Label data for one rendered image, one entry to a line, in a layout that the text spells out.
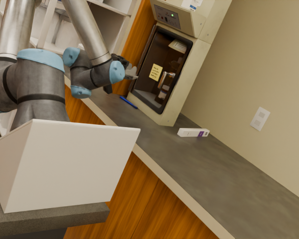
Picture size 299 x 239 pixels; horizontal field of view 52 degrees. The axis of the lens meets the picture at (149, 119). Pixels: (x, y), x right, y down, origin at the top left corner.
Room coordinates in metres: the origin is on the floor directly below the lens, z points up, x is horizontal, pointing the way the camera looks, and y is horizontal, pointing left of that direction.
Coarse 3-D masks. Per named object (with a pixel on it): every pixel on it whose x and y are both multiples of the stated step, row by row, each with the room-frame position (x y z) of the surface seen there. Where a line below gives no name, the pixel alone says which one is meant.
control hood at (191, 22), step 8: (152, 0) 1.65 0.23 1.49; (160, 0) 1.60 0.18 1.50; (152, 8) 1.69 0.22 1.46; (168, 8) 1.57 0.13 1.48; (176, 8) 1.52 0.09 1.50; (184, 8) 1.48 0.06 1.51; (184, 16) 1.50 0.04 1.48; (192, 16) 1.46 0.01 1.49; (200, 16) 1.49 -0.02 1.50; (184, 24) 1.53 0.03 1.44; (192, 24) 1.48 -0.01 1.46; (200, 24) 1.51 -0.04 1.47; (184, 32) 1.56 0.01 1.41; (192, 32) 1.50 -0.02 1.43
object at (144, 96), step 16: (160, 32) 1.69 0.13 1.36; (160, 48) 1.66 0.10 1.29; (176, 48) 1.58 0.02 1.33; (144, 64) 1.71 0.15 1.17; (160, 64) 1.62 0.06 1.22; (176, 64) 1.55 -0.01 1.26; (144, 80) 1.67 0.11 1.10; (176, 80) 1.52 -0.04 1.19; (144, 96) 1.64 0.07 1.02; (160, 96) 1.56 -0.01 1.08; (160, 112) 1.53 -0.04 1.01
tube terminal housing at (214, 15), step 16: (176, 0) 1.69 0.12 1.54; (208, 0) 1.55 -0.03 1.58; (224, 0) 1.57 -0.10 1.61; (208, 16) 1.53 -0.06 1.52; (176, 32) 1.63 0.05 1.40; (208, 32) 1.56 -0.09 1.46; (192, 48) 1.53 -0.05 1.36; (208, 48) 1.60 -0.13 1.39; (192, 64) 1.56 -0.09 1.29; (192, 80) 1.59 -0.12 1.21; (128, 96) 1.74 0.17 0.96; (176, 96) 1.55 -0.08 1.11; (144, 112) 1.62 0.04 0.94; (176, 112) 1.59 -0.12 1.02
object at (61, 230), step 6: (60, 228) 0.67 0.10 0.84; (66, 228) 0.68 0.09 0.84; (18, 234) 0.60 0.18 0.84; (24, 234) 0.61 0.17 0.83; (30, 234) 0.62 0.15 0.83; (36, 234) 0.63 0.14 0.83; (42, 234) 0.64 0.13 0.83; (48, 234) 0.65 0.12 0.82; (54, 234) 0.66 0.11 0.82; (60, 234) 0.68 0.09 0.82
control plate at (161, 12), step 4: (156, 8) 1.66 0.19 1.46; (160, 8) 1.62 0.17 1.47; (164, 8) 1.60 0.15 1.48; (156, 12) 1.68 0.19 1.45; (160, 12) 1.64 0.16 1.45; (164, 12) 1.61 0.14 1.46; (168, 12) 1.58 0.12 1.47; (172, 12) 1.56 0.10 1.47; (160, 16) 1.66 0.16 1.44; (164, 16) 1.63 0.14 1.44; (168, 16) 1.60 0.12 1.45; (172, 16) 1.57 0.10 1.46; (176, 16) 1.55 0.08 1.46; (160, 20) 1.68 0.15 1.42; (164, 20) 1.65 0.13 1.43; (172, 20) 1.59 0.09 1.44; (176, 20) 1.56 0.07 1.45; (168, 24) 1.64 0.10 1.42; (172, 24) 1.61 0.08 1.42; (176, 24) 1.58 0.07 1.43; (180, 28) 1.57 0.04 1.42
